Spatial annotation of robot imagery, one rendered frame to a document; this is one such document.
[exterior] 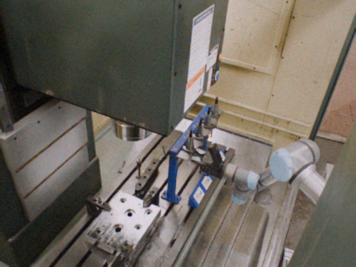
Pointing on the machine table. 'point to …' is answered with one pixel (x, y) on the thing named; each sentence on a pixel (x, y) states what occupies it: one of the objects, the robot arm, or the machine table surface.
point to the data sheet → (200, 42)
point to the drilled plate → (101, 240)
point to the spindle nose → (128, 131)
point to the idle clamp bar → (147, 176)
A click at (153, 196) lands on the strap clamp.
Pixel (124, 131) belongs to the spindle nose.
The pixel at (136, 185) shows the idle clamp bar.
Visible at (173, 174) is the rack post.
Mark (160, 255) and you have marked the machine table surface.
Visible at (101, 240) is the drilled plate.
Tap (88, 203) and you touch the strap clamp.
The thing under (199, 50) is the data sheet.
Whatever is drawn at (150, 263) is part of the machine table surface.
